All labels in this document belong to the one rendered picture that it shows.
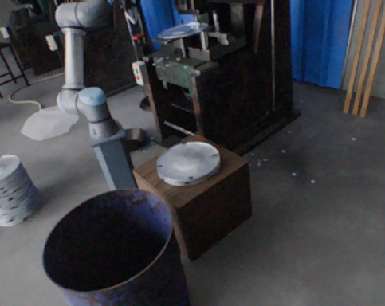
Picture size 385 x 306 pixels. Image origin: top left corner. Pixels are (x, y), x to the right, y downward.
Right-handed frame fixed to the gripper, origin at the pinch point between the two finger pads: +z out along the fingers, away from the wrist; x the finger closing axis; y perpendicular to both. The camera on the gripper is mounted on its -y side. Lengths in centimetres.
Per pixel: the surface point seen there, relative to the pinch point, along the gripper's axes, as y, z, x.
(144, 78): -12.8, 31.1, 10.1
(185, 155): -81, 46, 37
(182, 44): -37.7, 11.6, -5.2
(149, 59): -12.1, 21.3, 3.1
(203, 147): -83, 47, 27
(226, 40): -58, 12, -20
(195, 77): -60, 23, 7
